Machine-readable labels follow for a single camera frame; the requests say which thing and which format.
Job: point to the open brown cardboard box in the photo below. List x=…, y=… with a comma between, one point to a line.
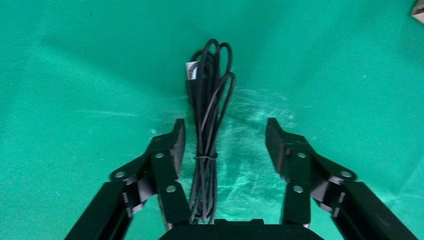
x=419, y=10

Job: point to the green table cloth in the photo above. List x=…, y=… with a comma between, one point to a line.
x=82, y=82

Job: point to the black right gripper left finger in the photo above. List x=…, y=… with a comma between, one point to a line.
x=165, y=159

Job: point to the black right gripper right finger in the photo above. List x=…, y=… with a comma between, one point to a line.
x=294, y=159

